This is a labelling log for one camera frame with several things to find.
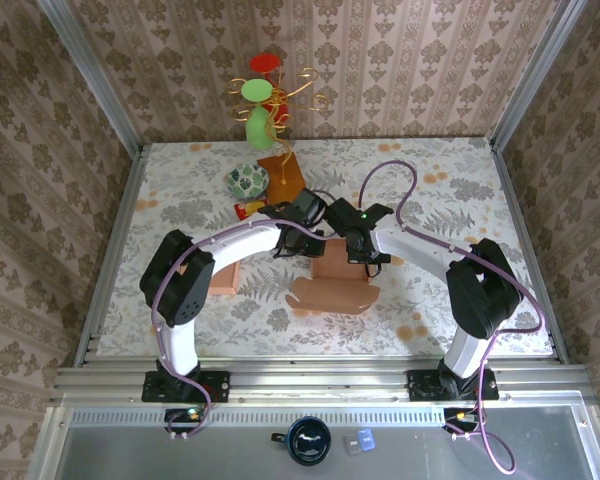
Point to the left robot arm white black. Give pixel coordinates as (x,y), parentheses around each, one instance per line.
(180,285)

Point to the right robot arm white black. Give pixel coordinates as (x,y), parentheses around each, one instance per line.
(485,290)

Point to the red snack packet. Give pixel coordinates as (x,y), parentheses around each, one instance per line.
(245,211)

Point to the leaf pattern bowl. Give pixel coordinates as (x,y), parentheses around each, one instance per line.
(248,181)

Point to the green plastic goblet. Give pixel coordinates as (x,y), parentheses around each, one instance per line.
(257,130)

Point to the floral tablecloth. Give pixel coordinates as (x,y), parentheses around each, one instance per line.
(330,335)

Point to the red plastic goblet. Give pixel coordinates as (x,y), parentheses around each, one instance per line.
(265,63)

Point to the blue memory card case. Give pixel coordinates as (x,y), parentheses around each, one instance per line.
(366,439)

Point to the small controller board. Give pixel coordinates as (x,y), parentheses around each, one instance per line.
(185,416)
(462,416)

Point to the grey memory card case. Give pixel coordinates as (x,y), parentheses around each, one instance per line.
(351,445)

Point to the dark blue mug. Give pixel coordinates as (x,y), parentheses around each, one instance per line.
(307,442)

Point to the steel shelf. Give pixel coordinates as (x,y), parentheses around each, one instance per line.
(180,455)

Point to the aluminium frame rail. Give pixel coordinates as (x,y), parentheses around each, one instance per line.
(320,385)

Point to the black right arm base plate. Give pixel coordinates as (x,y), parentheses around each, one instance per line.
(422,387)

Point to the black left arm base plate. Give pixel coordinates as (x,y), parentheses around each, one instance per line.
(215,387)

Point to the aluminium frame post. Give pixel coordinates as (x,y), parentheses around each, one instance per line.
(535,75)
(95,75)

